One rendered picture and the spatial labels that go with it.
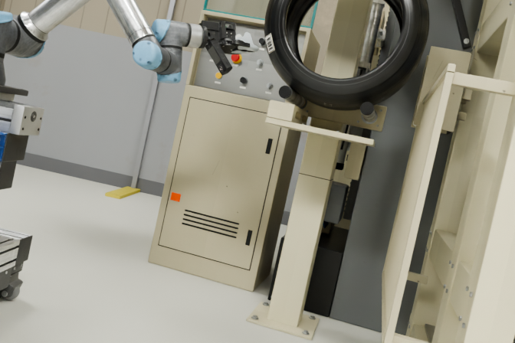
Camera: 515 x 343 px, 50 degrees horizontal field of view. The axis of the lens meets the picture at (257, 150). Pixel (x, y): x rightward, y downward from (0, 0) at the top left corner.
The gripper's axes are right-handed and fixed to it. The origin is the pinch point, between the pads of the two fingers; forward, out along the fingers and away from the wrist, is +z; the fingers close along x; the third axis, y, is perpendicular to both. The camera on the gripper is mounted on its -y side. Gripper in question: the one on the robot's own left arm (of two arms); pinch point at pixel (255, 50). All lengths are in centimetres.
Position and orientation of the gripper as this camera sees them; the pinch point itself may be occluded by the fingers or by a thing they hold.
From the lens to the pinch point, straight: 188.7
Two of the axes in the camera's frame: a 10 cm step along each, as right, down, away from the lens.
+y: -0.7, -9.8, 2.1
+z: 8.8, 0.4, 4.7
